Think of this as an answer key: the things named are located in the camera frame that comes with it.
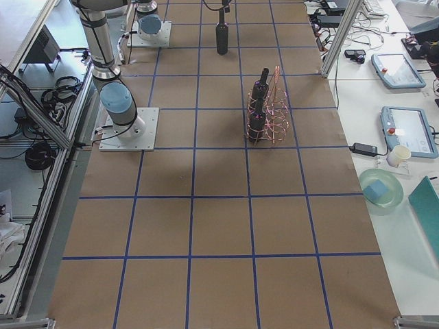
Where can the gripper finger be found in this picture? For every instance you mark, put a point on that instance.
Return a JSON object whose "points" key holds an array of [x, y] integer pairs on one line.
{"points": [[225, 6]]}

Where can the black wine bottle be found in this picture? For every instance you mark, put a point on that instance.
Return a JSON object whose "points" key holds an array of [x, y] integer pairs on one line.
{"points": [[221, 33]]}

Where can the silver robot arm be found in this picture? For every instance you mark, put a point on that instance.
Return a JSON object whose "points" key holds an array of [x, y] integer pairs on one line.
{"points": [[114, 94], [150, 24]]}

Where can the black bottle in basket rear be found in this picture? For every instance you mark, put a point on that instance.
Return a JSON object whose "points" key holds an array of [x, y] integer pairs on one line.
{"points": [[260, 87]]}

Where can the black bottle in basket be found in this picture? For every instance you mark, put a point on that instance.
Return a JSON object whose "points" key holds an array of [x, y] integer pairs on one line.
{"points": [[257, 119], [260, 87]]}

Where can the black bottle in basket front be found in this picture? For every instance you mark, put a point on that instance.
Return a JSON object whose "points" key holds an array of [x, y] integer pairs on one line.
{"points": [[257, 119]]}

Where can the power strip with lights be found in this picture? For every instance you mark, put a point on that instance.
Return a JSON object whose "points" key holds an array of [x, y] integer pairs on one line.
{"points": [[317, 33]]}

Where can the black power brick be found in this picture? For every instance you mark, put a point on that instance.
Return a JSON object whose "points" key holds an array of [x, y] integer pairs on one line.
{"points": [[328, 21]]}

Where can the grey control box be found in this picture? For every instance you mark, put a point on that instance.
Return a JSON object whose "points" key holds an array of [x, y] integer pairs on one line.
{"points": [[45, 50]]}

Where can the far blue teach pendant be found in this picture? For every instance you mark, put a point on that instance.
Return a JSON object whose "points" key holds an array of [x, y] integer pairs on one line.
{"points": [[397, 71]]}

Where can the blue teach pendant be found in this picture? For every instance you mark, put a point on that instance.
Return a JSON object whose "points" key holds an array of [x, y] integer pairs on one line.
{"points": [[408, 127], [397, 71]]}

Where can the black power adapter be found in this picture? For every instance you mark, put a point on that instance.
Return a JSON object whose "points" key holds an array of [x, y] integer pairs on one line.
{"points": [[364, 149]]}

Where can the near blue teach pendant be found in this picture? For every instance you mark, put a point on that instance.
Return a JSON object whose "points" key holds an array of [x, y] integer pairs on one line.
{"points": [[408, 127]]}

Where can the white paper cup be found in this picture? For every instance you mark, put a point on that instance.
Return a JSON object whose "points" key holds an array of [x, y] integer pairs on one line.
{"points": [[399, 154]]}

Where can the blue foam cube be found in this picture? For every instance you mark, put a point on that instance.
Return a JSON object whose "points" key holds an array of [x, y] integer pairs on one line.
{"points": [[374, 190]]}

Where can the green glass plate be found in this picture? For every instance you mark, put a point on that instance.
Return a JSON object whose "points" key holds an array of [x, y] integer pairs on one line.
{"points": [[391, 200]]}

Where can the white crumpled cloth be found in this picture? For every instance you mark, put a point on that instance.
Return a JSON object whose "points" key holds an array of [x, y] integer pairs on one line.
{"points": [[12, 233]]}

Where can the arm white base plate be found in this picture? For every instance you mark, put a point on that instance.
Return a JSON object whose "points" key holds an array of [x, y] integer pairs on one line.
{"points": [[141, 136], [161, 39]]}

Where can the copper wire wine basket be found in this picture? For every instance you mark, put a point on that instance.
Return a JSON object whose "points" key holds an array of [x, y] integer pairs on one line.
{"points": [[276, 123]]}

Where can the aluminium frame post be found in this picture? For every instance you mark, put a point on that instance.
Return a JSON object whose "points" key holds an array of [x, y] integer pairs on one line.
{"points": [[340, 36]]}

